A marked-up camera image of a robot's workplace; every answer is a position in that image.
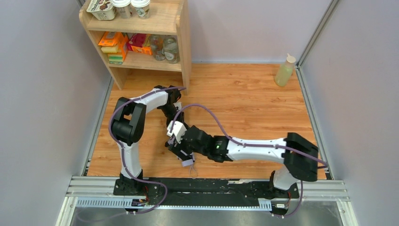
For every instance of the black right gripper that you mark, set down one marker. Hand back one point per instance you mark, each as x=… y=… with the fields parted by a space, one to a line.
x=182 y=149

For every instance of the lavender folding umbrella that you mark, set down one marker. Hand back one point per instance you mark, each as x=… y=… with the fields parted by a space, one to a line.
x=187 y=158

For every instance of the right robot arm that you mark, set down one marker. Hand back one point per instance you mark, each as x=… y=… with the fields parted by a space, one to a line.
x=298 y=155

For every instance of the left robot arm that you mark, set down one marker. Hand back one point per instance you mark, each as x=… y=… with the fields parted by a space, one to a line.
x=126 y=127

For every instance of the labelled glass jar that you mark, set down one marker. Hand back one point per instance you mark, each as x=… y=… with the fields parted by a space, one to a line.
x=171 y=50

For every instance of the clear glass jar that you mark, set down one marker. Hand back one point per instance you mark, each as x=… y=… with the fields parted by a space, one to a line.
x=156 y=44

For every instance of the red snack package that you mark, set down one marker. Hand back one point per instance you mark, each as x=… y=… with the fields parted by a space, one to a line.
x=139 y=43

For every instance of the green liquid squeeze bottle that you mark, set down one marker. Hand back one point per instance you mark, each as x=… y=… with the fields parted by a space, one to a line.
x=285 y=71

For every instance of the yellow green sponge stack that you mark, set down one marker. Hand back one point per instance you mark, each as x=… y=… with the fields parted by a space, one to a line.
x=116 y=54

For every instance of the wooden shelf unit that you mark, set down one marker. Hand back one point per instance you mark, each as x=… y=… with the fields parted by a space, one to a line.
x=124 y=44

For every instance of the orange snack box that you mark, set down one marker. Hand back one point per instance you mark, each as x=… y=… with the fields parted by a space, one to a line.
x=111 y=39

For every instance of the white lidded cup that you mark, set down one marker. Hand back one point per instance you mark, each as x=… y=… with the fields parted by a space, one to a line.
x=142 y=8

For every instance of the white yogurt cup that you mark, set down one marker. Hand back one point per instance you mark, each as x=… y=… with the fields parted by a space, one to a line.
x=123 y=7

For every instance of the chocolate yogurt tub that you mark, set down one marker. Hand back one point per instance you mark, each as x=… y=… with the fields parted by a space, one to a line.
x=102 y=10

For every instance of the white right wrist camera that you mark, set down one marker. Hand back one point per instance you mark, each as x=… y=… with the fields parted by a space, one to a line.
x=177 y=130

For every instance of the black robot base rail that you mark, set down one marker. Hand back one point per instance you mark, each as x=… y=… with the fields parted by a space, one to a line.
x=202 y=191

